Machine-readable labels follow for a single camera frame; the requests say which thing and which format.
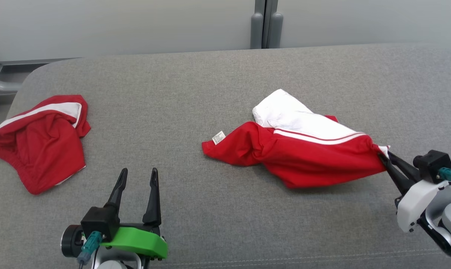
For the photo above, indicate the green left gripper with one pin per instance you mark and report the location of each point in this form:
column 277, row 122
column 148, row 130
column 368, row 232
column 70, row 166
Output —
column 139, row 241

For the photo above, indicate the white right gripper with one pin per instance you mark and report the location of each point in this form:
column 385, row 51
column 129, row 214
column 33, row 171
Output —
column 414, row 203

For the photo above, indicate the red Bulls 23 jersey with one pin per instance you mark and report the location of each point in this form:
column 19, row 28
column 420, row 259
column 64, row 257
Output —
column 304, row 157

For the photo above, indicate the red shorts with white stripe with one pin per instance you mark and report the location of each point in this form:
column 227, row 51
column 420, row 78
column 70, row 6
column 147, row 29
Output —
column 42, row 149

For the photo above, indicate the grey fabric sofa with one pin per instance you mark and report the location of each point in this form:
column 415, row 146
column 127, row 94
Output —
column 210, row 209

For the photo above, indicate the grey metal stand leg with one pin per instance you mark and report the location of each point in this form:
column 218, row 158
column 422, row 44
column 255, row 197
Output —
column 6, row 87

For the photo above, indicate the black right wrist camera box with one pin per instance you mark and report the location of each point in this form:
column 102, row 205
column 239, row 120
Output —
column 433, row 164

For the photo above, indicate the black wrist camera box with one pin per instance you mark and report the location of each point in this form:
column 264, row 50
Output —
column 433, row 164
column 98, row 222

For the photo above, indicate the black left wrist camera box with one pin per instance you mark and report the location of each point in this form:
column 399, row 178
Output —
column 98, row 222

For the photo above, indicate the grey partition connector post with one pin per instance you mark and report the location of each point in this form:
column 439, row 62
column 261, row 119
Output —
column 256, row 33

